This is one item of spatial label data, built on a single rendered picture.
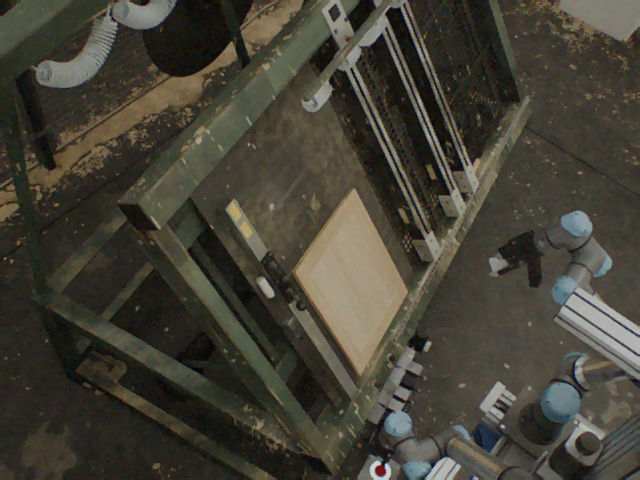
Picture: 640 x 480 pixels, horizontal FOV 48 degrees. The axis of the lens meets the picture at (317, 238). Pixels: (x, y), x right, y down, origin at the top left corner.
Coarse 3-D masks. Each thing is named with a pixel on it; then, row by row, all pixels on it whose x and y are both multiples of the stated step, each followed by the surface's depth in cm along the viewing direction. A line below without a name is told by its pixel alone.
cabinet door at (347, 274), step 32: (352, 192) 263; (352, 224) 264; (320, 256) 250; (352, 256) 265; (384, 256) 280; (320, 288) 251; (352, 288) 266; (384, 288) 282; (352, 320) 267; (384, 320) 282; (352, 352) 267
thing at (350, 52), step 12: (384, 0) 234; (396, 0) 248; (372, 24) 228; (384, 24) 242; (360, 36) 223; (348, 48) 219; (336, 60) 214; (348, 60) 226; (324, 72) 212; (312, 84) 209; (324, 84) 219; (312, 96) 206; (324, 96) 219; (312, 108) 220
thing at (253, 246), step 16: (224, 208) 213; (240, 208) 217; (240, 224) 217; (240, 240) 220; (256, 240) 222; (256, 256) 223; (272, 288) 233; (288, 304) 235; (304, 320) 242; (304, 336) 246; (320, 336) 249; (320, 352) 249; (336, 368) 256; (336, 384) 261; (352, 384) 264
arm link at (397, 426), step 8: (392, 416) 211; (400, 416) 211; (408, 416) 212; (384, 424) 213; (392, 424) 210; (400, 424) 210; (408, 424) 210; (384, 432) 215; (392, 432) 210; (400, 432) 209; (408, 432) 210; (384, 440) 217; (392, 440) 211
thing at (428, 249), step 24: (336, 0) 237; (336, 24) 238; (336, 48) 244; (336, 72) 251; (360, 96) 255; (360, 120) 262; (384, 144) 268; (384, 168) 275; (408, 192) 284; (408, 216) 288; (432, 240) 298
